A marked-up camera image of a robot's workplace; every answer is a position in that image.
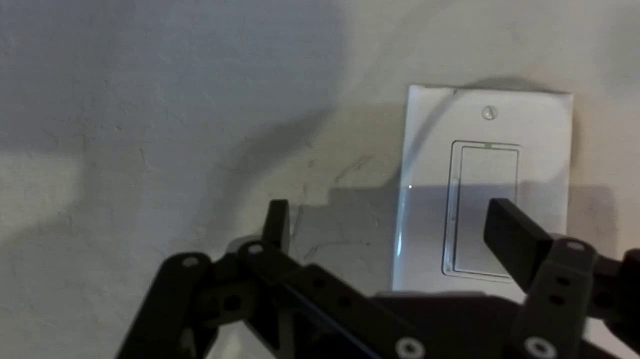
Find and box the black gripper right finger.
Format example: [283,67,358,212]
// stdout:
[482,196,640,359]

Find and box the white rocker light switch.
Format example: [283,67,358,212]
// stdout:
[390,83,577,304]

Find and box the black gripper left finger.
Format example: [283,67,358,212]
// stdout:
[117,198,430,359]

